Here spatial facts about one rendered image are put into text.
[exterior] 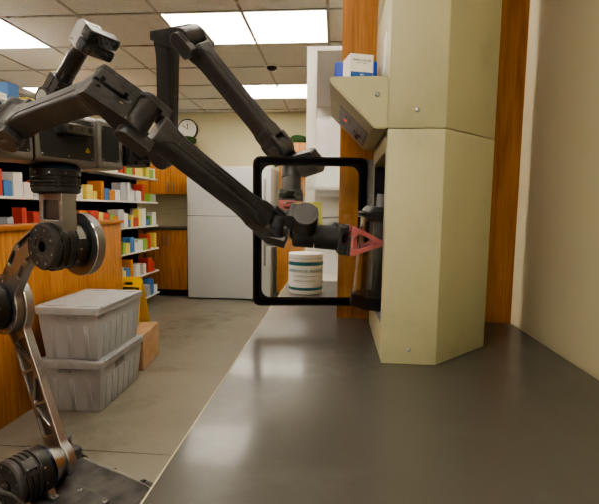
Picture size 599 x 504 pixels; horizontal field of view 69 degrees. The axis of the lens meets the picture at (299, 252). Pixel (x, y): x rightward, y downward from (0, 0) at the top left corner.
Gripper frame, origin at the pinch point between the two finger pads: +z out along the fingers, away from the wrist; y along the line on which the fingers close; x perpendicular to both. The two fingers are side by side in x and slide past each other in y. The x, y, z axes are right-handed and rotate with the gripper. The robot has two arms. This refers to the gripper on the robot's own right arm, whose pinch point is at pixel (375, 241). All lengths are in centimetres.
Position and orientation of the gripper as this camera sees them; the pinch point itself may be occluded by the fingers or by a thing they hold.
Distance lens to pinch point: 105.5
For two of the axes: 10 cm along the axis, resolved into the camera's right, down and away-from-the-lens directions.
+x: -0.9, 9.9, 1.1
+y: 0.1, -1.1, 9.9
